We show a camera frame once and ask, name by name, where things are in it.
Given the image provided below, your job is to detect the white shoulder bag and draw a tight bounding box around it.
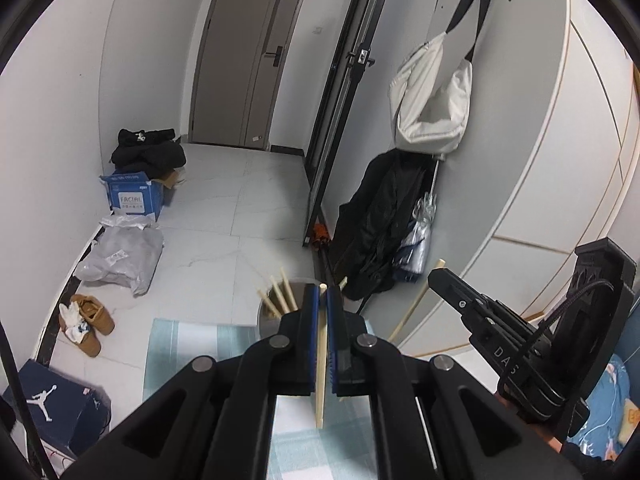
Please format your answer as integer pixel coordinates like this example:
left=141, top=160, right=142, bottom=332
left=388, top=0, right=491, bottom=157

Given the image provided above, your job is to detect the white utensil holder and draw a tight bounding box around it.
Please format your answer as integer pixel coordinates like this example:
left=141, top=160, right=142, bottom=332
left=254, top=275, right=377, bottom=340

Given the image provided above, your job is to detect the silver folded umbrella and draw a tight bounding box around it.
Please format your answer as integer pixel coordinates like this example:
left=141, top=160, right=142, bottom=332
left=393, top=156, right=442, bottom=283

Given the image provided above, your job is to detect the orange object on floor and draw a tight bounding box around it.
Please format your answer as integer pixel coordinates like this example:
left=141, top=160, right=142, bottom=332
left=309, top=222, right=331, bottom=250

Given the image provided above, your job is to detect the teal plaid placemat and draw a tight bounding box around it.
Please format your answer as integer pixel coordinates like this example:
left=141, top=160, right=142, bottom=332
left=142, top=316, right=381, bottom=480

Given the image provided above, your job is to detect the black hanging jacket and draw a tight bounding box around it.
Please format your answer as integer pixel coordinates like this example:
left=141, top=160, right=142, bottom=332
left=329, top=150, right=435, bottom=301

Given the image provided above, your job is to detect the white cabinet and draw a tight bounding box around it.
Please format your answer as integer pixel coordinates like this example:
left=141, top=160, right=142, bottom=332
left=394, top=0, right=640, bottom=361

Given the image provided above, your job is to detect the grey plastic mailer bag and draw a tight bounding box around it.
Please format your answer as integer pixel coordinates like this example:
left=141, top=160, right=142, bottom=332
left=74, top=214, right=164, bottom=296

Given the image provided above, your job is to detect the tan shoe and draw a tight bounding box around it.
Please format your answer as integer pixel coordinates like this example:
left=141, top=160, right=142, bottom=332
left=58, top=301, right=101, bottom=358
left=70, top=294, right=115, bottom=336

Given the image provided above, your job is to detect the blue cardboard box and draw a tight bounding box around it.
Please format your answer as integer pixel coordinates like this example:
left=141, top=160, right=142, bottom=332
left=100, top=170, right=181, bottom=220

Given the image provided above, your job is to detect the black clothes pile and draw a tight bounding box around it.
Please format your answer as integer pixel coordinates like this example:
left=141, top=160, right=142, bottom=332
left=111, top=129, right=186, bottom=180

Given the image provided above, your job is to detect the navy Jordan shoe box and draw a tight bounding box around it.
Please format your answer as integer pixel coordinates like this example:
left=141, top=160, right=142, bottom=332
left=18, top=360, right=112, bottom=458

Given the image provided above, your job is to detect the black framed glass door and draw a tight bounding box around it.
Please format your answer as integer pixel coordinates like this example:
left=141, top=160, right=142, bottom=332
left=303, top=0, right=385, bottom=247

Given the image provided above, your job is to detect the grey entrance door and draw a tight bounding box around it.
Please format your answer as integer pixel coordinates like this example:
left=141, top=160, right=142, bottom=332
left=189, top=0, right=302, bottom=150

